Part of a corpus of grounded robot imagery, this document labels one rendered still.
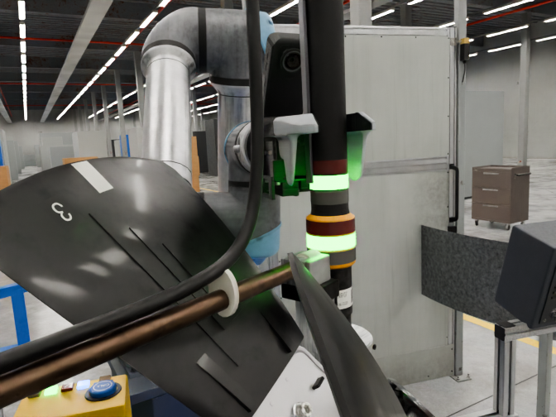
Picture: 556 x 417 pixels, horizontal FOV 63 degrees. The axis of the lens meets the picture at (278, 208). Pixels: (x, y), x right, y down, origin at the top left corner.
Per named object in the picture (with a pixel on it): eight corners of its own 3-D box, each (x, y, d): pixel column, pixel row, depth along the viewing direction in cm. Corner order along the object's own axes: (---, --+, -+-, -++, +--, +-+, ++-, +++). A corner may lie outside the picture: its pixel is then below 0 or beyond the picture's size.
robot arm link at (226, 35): (203, 252, 110) (197, 6, 89) (264, 250, 113) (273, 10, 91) (203, 279, 99) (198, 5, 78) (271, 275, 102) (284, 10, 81)
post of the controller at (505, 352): (502, 417, 95) (505, 328, 92) (492, 409, 98) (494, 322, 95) (515, 414, 96) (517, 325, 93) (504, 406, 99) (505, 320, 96)
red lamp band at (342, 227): (338, 237, 38) (338, 223, 37) (296, 232, 40) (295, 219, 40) (364, 228, 41) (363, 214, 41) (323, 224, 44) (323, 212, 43)
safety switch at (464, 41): (454, 82, 241) (455, 35, 238) (449, 83, 245) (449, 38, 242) (468, 82, 244) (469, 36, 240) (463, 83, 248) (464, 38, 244)
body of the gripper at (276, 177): (343, 194, 46) (304, 185, 58) (341, 107, 45) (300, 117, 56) (270, 200, 44) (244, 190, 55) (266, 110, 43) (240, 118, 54)
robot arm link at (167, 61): (136, -10, 82) (115, 222, 56) (197, -7, 84) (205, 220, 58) (142, 44, 92) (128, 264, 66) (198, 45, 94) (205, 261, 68)
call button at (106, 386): (88, 404, 70) (87, 393, 70) (91, 390, 74) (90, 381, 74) (116, 399, 71) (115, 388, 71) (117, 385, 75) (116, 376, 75)
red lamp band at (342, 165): (334, 174, 38) (334, 160, 37) (301, 174, 40) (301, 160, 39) (355, 171, 40) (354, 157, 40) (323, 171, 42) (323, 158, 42)
